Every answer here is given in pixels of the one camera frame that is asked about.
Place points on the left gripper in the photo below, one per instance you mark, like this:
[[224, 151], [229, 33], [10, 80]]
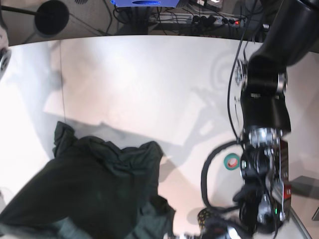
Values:
[[219, 228]]

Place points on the green tape roll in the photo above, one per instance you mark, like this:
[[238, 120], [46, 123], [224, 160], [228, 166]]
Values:
[[231, 161]]

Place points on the dark green t-shirt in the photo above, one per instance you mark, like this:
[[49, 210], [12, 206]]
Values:
[[91, 189]]

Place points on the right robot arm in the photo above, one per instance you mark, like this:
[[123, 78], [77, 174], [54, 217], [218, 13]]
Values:
[[5, 52]]

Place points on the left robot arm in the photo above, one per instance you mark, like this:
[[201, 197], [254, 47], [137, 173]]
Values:
[[263, 204]]

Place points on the black gold-dotted cup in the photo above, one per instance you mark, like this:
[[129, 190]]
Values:
[[202, 216]]

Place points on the blue plastic box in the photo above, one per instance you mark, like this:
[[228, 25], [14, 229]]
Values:
[[144, 3]]

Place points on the round black stand base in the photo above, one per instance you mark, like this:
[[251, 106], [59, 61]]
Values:
[[52, 17]]

